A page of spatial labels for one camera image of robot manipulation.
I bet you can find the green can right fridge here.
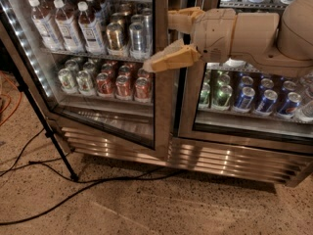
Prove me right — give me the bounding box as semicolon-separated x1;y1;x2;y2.
199;82;210;108

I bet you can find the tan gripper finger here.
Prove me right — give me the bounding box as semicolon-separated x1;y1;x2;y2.
167;7;203;34
143;39;201;72

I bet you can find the green white soda can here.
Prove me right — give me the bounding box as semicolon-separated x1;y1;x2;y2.
58;69;77;94

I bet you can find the right tea bottle white cap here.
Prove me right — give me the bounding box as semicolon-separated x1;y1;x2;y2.
78;1;105;54

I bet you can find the orange extension cable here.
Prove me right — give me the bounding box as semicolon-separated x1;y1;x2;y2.
0;70;23;127

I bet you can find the red soda can left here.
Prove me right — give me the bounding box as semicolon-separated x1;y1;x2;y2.
96;72;113;97

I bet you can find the blue soda can right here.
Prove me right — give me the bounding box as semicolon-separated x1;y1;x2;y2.
276;92;302;118

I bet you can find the middle tea bottle white cap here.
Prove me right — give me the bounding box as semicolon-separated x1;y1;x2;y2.
54;0;84;53

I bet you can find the red soda can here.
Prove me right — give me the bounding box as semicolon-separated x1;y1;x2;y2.
115;75;132;100
135;77;151;103
96;72;113;97

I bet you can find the left tea bottle white cap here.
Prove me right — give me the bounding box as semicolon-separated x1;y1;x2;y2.
27;0;64;52

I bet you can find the black floor cable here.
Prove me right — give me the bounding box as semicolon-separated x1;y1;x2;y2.
0;127;187;227

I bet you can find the red soda can right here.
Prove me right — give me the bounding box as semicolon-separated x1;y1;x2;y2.
135;77;151;103

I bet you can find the tea bottle white cap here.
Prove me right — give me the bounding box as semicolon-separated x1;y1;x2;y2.
78;1;105;54
54;0;84;53
27;0;64;52

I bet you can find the red soda can middle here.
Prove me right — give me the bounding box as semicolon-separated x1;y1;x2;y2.
115;75;132;100

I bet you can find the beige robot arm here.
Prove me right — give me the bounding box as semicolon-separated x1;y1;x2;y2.
143;0;313;77

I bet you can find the white sparkling can middle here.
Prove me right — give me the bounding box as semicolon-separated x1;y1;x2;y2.
225;59;246;68

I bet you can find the blue soda can left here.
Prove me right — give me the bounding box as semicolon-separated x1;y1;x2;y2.
233;87;255;113

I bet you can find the silver tall can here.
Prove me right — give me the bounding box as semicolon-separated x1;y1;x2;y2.
129;22;151;59

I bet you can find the glass fridge door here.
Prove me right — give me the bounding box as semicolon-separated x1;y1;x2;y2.
179;0;313;154
1;0;174;152

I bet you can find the gold tall can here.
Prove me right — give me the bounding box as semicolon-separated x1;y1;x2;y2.
106;23;127;56

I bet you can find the steel fridge bottom grille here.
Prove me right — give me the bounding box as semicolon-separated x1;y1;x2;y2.
48;119;313;187

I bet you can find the blue soda can middle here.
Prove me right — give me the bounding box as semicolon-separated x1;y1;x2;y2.
254;89;278;117

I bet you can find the blue soda can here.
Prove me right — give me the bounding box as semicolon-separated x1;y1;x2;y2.
233;87;255;113
276;92;302;118
254;89;278;117

